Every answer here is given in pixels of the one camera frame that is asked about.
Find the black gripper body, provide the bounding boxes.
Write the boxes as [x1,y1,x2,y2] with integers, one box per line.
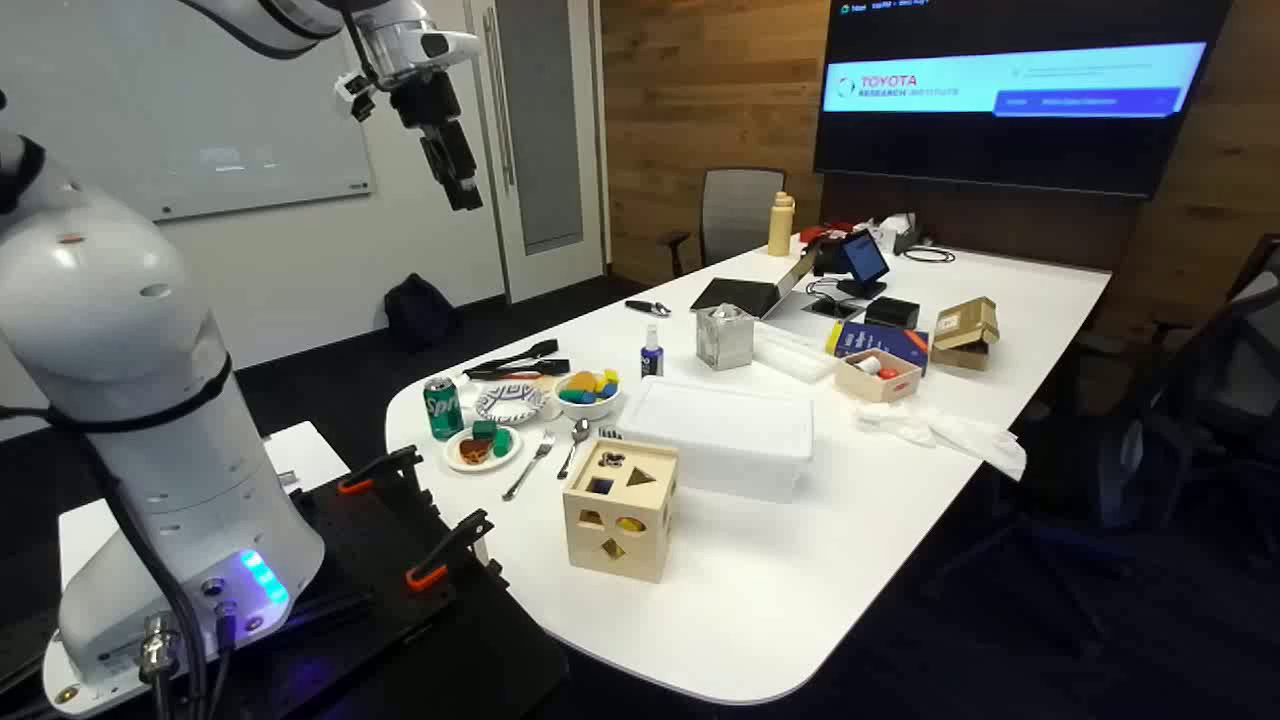
[387,68,470,146]

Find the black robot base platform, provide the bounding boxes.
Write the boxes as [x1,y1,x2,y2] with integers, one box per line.
[194,453,563,720]

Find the clear plastic container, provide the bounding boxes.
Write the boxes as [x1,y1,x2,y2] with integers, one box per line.
[624,436,816,506]

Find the black bag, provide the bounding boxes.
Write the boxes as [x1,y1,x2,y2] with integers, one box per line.
[381,272,459,351]

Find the black tongs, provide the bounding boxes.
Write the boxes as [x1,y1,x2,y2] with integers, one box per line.
[459,337,563,379]

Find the black utensil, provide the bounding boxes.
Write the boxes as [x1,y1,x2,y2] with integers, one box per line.
[469,357,574,386]

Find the white patterned plate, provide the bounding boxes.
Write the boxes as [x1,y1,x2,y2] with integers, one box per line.
[470,379,553,433]

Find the green soda can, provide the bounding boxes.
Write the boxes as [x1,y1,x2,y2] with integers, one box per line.
[419,377,469,444]

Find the bowl of colourful toys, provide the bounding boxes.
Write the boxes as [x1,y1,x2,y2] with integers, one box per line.
[553,366,627,425]

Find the small clear blue bottle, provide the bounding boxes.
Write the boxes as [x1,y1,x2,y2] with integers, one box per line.
[636,319,668,382]

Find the grey office chair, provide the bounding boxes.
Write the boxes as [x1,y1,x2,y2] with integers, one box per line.
[664,163,792,281]

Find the small white plate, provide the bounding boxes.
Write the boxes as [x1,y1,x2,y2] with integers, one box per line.
[439,421,529,476]

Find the silver spoon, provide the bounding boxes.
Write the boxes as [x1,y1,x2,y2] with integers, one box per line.
[553,417,595,485]

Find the black notebook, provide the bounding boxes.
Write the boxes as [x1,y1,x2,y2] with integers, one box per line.
[689,276,786,319]

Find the silver fork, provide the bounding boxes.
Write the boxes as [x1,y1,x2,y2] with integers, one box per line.
[500,436,557,504]

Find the yellow mustard bottle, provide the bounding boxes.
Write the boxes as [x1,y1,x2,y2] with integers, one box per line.
[764,186,801,258]

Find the wooden shape sorter cube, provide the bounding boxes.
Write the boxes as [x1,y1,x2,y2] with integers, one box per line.
[560,436,682,589]

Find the clear plastic tray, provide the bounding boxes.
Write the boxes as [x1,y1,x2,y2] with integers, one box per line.
[751,319,842,386]

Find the tablet on stand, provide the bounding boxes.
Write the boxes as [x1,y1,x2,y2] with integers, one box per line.
[836,226,894,303]

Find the white crumpled cloth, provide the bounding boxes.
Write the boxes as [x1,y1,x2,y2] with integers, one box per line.
[862,209,922,257]

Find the small black box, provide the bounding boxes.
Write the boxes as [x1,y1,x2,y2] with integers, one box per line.
[861,291,922,332]

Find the blue box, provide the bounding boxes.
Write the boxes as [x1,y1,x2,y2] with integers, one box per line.
[828,317,932,377]

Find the small wooden tray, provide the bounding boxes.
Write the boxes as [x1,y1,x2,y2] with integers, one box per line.
[833,347,922,408]

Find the gold cardboard box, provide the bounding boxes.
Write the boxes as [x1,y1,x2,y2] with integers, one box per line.
[928,291,1005,377]

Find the white plastic bag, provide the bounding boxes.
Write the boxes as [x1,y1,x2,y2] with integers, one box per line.
[853,395,1031,485]

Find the black office chair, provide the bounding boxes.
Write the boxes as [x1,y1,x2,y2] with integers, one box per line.
[1035,231,1280,591]

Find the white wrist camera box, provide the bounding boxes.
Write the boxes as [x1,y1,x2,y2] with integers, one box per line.
[333,68,383,128]

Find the black clamp orange handle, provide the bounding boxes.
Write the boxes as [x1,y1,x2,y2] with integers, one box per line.
[292,440,426,511]
[394,504,497,596]

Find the black cable loop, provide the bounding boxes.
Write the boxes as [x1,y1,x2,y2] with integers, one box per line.
[892,236,961,267]

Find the wall television screen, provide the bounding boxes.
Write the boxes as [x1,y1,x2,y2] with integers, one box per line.
[813,0,1234,204]

